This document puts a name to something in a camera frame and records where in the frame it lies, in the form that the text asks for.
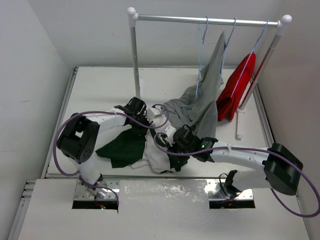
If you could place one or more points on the grey t shirt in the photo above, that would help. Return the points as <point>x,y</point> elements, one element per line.
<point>197,106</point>

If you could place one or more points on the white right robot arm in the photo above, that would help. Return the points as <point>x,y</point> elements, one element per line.
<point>267,168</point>

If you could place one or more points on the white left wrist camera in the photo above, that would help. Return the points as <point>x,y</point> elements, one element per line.
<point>153,113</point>

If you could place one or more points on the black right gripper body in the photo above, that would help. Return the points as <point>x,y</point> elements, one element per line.
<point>176,146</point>

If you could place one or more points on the red t shirt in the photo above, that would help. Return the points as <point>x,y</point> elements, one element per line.
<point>229,99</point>

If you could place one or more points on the aluminium table frame rail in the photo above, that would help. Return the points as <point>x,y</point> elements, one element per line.
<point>29,184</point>

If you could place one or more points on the light blue hanger with red shirt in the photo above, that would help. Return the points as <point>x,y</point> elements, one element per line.
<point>248,58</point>

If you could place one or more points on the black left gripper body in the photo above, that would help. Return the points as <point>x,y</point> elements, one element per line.
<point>142,118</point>

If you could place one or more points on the light blue hanger with grey shirt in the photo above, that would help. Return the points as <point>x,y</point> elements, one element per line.
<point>226,46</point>

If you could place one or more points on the green and white t shirt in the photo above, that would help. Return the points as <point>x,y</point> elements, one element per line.
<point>136,151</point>

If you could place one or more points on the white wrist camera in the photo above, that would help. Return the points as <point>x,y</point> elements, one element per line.
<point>167,135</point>
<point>153,113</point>

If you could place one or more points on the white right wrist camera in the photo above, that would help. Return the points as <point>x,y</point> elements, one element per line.
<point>167,135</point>

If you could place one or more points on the shiny metal base plate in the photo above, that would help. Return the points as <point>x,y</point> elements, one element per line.
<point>125,189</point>

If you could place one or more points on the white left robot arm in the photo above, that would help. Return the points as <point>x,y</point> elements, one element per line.
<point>77,137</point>

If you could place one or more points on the white metal clothes rack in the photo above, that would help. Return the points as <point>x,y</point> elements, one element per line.
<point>281,26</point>

